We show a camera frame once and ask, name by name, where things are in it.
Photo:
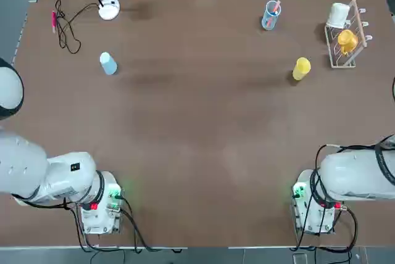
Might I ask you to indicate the yellow plastic cup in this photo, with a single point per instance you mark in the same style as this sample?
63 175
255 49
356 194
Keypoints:
301 68

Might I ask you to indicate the clear blue pen holder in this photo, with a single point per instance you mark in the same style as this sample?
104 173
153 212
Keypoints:
271 18

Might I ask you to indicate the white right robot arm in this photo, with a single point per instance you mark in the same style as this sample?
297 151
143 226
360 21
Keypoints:
351 174

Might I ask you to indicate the white mug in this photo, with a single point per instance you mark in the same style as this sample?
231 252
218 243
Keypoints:
338 14

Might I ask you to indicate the blue plastic cup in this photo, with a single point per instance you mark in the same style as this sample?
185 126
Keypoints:
108 64

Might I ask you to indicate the yellow mug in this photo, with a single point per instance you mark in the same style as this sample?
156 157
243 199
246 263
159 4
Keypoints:
347 41

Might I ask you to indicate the orange marker pen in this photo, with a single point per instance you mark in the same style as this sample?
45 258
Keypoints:
273 14

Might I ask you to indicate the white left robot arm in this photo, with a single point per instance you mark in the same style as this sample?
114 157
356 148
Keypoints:
27 168

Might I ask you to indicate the pink marker pen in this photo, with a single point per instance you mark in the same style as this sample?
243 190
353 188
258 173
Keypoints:
54 22

